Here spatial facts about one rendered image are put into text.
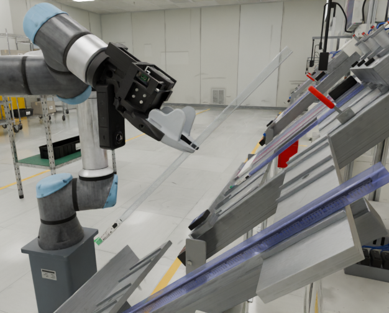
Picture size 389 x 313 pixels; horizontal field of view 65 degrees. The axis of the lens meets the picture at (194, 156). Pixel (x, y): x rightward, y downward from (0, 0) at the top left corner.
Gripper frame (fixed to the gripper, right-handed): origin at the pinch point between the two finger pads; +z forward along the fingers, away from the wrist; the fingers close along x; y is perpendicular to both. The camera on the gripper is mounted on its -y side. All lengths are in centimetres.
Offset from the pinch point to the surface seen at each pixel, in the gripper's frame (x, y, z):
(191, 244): 12.1, -23.6, 10.7
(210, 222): 14.1, -17.2, 10.9
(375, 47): 37, 31, 16
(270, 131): 157, -24, 11
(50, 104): 484, -335, -408
